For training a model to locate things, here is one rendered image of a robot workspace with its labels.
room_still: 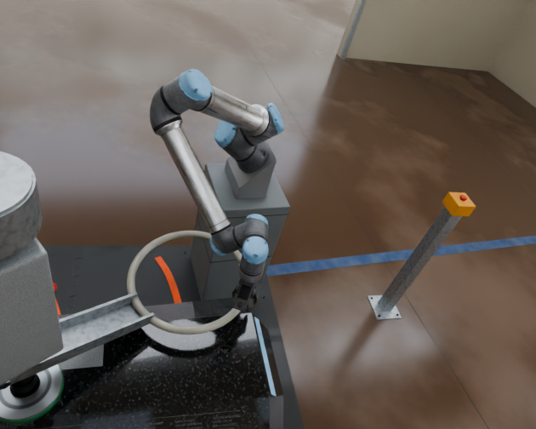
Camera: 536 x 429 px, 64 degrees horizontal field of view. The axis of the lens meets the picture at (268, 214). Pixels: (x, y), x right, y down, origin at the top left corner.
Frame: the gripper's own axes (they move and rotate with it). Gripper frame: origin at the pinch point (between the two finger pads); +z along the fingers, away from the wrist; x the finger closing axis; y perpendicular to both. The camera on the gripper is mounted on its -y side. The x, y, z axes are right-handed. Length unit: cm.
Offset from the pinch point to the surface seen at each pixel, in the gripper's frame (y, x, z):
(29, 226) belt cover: -47, 41, -82
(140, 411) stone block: -50, 21, 0
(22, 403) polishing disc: -60, 54, -7
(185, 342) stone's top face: -21.8, 16.0, 1.4
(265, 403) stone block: -33.2, -18.9, 4.0
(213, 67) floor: 378, 136, 114
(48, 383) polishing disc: -52, 51, -6
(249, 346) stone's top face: -14.6, -7.7, 3.3
